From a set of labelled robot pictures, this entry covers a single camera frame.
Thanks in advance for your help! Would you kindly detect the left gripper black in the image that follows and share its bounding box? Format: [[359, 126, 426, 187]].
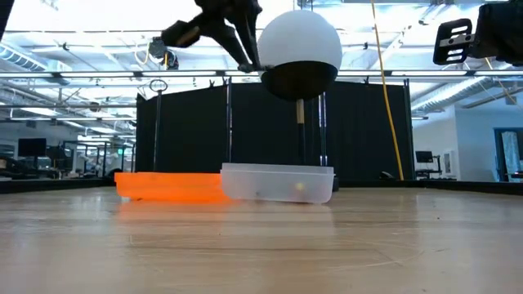
[[161, 0, 263, 74]]

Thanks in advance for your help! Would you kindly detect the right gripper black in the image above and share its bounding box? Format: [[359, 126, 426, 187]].
[[432, 2, 523, 67]]

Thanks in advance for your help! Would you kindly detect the translucent white supply box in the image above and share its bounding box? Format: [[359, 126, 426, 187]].
[[220, 162, 337, 205]]

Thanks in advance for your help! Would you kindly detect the translucent orange box lid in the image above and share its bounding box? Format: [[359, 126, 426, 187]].
[[114, 171, 232, 204]]

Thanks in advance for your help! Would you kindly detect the white globe lamp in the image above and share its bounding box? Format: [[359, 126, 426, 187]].
[[254, 10, 343, 102]]

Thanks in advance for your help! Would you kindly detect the black curtain partition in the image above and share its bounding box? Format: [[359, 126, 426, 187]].
[[135, 79, 414, 183]]

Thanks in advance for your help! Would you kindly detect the chrome pole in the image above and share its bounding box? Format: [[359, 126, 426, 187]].
[[318, 92, 328, 167]]

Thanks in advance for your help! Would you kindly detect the blue framed door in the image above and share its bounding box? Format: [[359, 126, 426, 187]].
[[493, 128, 523, 183]]

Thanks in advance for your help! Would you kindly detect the large black monitor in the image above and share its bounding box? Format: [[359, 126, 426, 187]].
[[17, 138, 47, 159]]

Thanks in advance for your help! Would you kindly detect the black curtain frame pole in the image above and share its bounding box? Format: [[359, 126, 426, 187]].
[[226, 77, 234, 163]]

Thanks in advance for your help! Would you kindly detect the ceiling cable reel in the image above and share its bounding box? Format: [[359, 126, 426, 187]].
[[147, 36, 180, 71]]

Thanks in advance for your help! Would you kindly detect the stand with ring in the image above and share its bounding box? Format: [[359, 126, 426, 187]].
[[149, 79, 169, 172]]

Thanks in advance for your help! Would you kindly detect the yellow hanging cable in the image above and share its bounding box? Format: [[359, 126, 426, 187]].
[[369, 0, 405, 182]]

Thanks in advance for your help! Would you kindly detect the white wall device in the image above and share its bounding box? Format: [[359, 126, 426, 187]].
[[443, 149, 456, 177]]

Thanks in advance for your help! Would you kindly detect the black metal frame rack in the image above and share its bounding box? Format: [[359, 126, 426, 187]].
[[60, 140, 136, 173]]

